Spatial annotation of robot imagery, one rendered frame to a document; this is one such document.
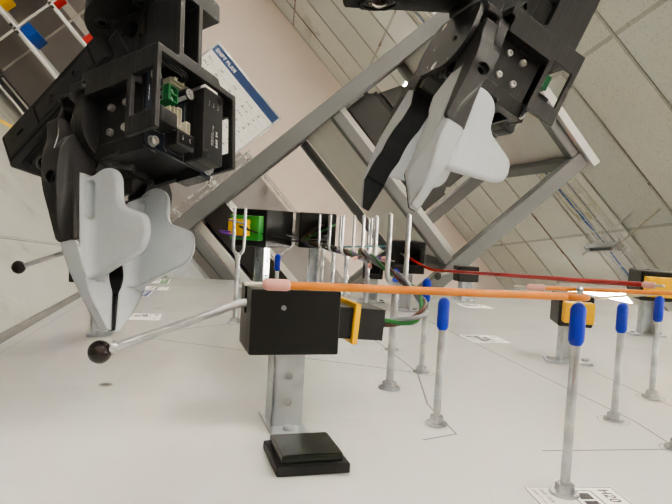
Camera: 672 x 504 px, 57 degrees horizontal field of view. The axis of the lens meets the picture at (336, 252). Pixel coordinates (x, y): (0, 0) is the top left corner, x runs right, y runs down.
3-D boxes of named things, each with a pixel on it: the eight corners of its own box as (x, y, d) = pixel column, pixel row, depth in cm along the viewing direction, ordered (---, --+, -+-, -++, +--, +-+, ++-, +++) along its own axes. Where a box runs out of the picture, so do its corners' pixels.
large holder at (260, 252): (311, 287, 119) (315, 213, 118) (262, 295, 103) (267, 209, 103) (281, 284, 122) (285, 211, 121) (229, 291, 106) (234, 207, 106)
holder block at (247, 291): (238, 341, 41) (241, 281, 40) (320, 341, 42) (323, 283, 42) (248, 355, 37) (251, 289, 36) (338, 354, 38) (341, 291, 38)
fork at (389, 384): (381, 392, 49) (392, 212, 48) (373, 385, 50) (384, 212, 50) (404, 391, 49) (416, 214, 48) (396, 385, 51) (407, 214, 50)
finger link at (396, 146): (416, 239, 46) (488, 134, 44) (350, 201, 45) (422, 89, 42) (407, 226, 49) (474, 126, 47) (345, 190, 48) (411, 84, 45)
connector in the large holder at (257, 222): (263, 241, 103) (264, 216, 103) (253, 241, 101) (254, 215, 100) (234, 238, 106) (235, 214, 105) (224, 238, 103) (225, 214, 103)
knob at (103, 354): (87, 360, 37) (88, 337, 37) (112, 360, 37) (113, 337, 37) (85, 366, 35) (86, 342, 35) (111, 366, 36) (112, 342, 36)
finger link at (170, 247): (171, 321, 34) (175, 166, 36) (94, 333, 36) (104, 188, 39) (207, 328, 36) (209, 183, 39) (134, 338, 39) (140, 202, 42)
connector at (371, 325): (301, 327, 41) (305, 298, 41) (368, 332, 43) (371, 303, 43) (314, 336, 38) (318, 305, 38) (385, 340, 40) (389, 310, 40)
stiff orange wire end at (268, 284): (243, 287, 29) (243, 276, 29) (581, 301, 32) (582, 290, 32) (243, 291, 28) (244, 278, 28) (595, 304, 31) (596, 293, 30)
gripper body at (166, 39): (149, 134, 32) (158, -55, 36) (40, 171, 36) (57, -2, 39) (238, 181, 39) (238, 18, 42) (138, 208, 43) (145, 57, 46)
